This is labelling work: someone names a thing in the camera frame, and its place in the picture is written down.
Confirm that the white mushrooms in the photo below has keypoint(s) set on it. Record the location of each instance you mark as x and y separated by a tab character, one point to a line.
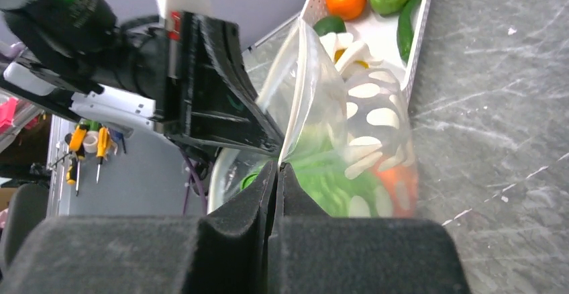
349	55

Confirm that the white plastic basket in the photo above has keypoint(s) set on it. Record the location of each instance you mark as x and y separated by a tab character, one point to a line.
380	33

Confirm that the green chili pepper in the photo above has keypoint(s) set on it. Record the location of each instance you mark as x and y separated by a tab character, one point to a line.
405	33

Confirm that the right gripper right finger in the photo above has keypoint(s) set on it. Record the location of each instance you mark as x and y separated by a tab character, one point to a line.
312	252

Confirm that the yellow screwdriver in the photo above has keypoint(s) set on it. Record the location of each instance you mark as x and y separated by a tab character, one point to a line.
74	141
102	146

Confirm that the peach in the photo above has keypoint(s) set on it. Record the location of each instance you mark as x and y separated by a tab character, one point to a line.
401	183

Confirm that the polka dot zip bag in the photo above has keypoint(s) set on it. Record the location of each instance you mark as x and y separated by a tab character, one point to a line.
303	88

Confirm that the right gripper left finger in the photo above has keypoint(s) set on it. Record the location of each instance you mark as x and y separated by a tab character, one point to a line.
223	252

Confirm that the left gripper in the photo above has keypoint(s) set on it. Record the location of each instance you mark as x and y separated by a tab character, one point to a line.
212	99

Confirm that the green lettuce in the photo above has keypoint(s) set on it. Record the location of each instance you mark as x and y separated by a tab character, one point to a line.
337	174

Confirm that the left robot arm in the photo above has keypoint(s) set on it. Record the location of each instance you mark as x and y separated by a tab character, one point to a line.
79	62

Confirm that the green lime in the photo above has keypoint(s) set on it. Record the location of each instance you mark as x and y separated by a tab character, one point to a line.
329	24

